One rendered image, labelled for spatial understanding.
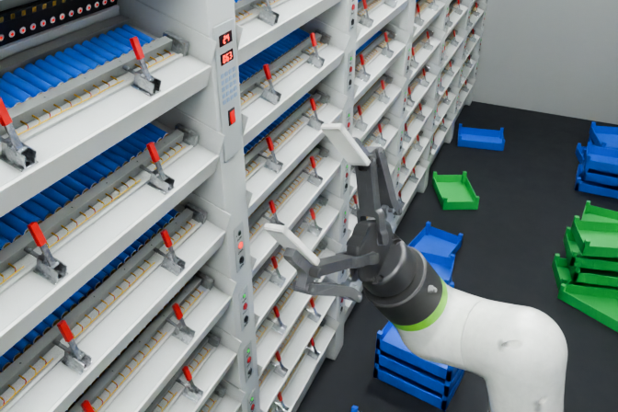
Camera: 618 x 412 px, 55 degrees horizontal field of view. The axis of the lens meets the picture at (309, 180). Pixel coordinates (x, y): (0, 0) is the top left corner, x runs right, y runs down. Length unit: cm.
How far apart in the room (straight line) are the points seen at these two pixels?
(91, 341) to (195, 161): 38
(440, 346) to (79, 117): 61
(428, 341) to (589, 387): 186
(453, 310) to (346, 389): 163
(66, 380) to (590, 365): 215
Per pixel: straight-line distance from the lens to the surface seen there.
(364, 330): 265
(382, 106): 235
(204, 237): 129
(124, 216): 104
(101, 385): 124
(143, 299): 116
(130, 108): 97
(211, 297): 142
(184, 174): 115
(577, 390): 264
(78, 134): 91
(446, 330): 83
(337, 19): 177
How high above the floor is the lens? 188
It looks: 31 degrees down
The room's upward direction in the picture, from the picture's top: straight up
